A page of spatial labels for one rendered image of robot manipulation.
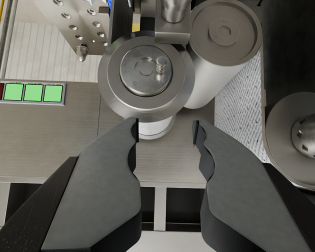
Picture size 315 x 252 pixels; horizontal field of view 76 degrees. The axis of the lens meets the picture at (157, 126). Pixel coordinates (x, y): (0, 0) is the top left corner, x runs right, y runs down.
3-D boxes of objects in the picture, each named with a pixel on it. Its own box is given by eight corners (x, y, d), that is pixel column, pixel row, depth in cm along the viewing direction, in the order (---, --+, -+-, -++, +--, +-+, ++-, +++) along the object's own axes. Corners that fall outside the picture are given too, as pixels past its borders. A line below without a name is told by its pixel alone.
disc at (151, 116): (195, 32, 32) (194, 124, 29) (195, 34, 32) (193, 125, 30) (101, 27, 32) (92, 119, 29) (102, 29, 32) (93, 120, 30)
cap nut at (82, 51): (86, 45, 64) (85, 58, 63) (89, 51, 67) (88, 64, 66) (74, 45, 63) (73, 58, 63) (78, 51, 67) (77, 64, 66)
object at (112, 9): (118, -53, 35) (110, 46, 32) (131, 32, 58) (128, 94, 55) (115, -53, 35) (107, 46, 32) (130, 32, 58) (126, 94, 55)
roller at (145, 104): (186, 37, 31) (184, 111, 29) (170, 93, 56) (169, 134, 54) (110, 33, 30) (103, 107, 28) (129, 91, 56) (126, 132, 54)
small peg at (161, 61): (155, 63, 26) (157, 54, 26) (155, 73, 28) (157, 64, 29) (166, 66, 26) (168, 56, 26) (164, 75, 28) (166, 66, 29)
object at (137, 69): (122, 41, 29) (174, 46, 29) (124, 49, 31) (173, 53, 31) (116, 91, 28) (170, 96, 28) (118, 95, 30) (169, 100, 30)
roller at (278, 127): (352, 93, 31) (364, 186, 29) (264, 122, 56) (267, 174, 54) (263, 89, 31) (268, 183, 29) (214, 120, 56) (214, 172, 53)
